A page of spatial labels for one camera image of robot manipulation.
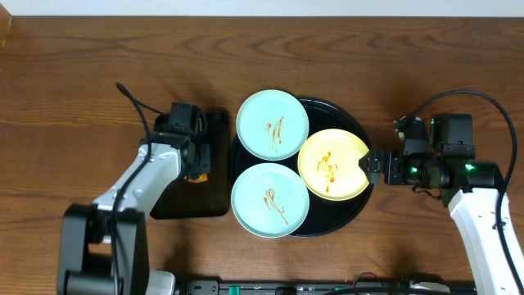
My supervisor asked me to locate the yellow plate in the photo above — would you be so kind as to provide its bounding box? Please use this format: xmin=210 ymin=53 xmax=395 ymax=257
xmin=297 ymin=129 xmax=369 ymax=202

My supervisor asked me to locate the orange green scrub sponge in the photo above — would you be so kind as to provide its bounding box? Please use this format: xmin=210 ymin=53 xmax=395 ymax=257
xmin=183 ymin=173 xmax=208 ymax=184

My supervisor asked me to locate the light blue plate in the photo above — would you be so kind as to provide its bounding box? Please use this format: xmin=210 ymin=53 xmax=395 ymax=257
xmin=231 ymin=163 xmax=309 ymax=238
xmin=236 ymin=89 xmax=309 ymax=161

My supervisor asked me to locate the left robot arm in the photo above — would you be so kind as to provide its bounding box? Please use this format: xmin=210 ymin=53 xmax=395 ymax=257
xmin=56 ymin=102 xmax=210 ymax=294

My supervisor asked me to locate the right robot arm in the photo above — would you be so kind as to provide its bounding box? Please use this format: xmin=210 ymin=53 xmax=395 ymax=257
xmin=359 ymin=114 xmax=523 ymax=294

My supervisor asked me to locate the rectangular black water tray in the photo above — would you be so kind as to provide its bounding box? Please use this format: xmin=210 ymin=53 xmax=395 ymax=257
xmin=150 ymin=109 xmax=230 ymax=220

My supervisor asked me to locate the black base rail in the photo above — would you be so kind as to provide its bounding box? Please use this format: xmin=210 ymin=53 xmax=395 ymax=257
xmin=174 ymin=278 xmax=477 ymax=295

